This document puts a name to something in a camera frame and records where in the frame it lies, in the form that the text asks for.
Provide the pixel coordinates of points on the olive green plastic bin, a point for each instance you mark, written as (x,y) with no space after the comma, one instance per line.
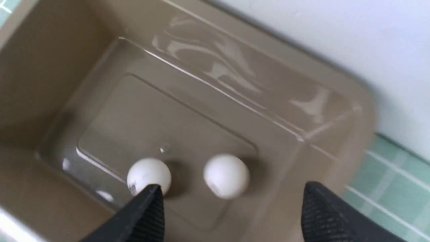
(89,87)

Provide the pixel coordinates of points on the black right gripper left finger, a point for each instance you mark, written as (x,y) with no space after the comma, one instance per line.
(141,220)

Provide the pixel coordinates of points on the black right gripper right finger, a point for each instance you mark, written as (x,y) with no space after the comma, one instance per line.
(326,217)

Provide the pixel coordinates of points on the green checkered tablecloth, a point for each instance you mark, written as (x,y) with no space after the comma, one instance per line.
(392,189)

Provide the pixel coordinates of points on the white ball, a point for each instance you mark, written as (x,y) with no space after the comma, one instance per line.
(227,176)
(148,171)

